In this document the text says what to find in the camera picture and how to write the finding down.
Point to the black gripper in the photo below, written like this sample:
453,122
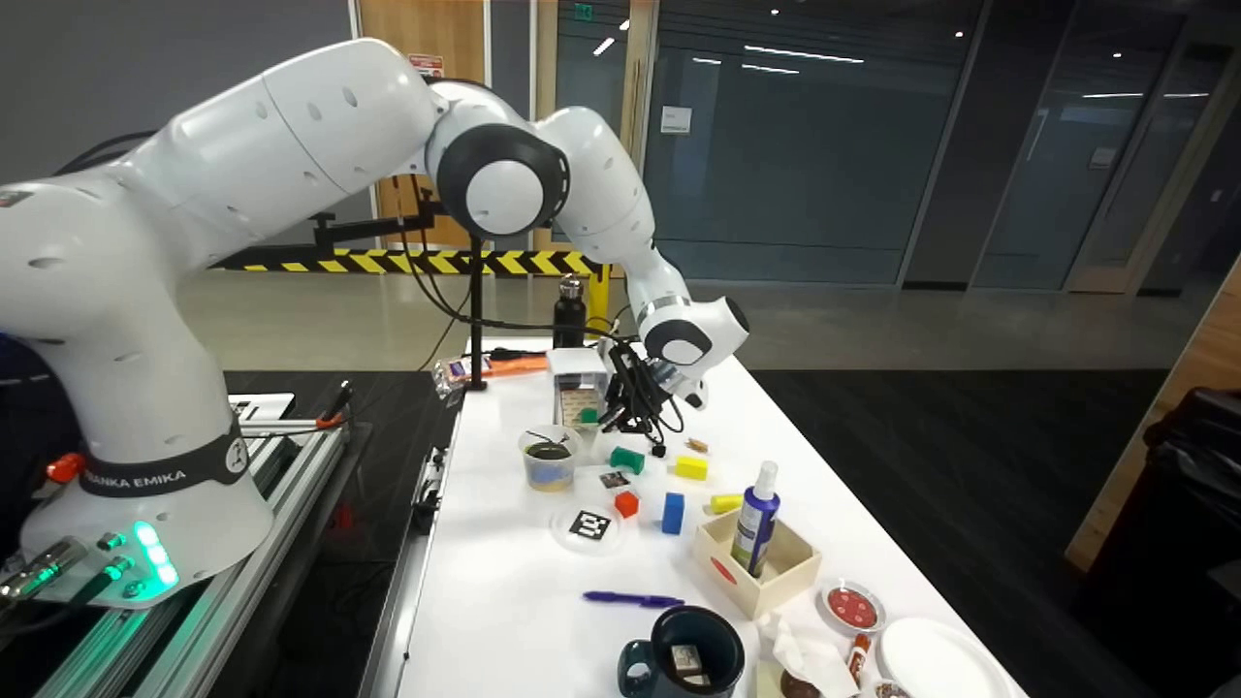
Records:
641,377

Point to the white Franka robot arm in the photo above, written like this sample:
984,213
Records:
197,180

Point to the blue cube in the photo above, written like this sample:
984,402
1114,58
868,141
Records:
671,514

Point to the small green block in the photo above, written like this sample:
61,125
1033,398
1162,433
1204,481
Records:
588,418

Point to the small yellow block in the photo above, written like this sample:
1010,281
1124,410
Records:
687,467

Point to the white round container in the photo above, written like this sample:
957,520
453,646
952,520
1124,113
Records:
547,467

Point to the black marker tag card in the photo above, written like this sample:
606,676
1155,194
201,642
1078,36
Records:
588,525

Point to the yellow cylinder block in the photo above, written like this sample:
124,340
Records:
723,503

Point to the black bottle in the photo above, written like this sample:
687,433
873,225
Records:
569,319

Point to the orange tool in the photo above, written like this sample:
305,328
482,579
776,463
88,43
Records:
520,366

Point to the bottle with blue liquid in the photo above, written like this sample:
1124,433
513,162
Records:
756,518

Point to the blue pen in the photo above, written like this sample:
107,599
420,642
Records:
635,599

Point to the wooden box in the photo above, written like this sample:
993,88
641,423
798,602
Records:
767,582

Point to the dark mug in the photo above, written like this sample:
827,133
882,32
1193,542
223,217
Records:
683,654

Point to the crumpled white tissue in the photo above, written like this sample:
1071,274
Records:
799,646

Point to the yellow black hazard barrier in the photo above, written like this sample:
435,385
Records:
391,265

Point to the red black pen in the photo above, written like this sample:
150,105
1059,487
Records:
334,406

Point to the white plate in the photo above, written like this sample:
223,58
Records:
933,662

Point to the black bag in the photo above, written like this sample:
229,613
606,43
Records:
1204,477

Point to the black camera stand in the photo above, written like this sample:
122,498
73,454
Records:
473,323

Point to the aluminium rail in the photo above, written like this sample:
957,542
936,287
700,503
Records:
197,582

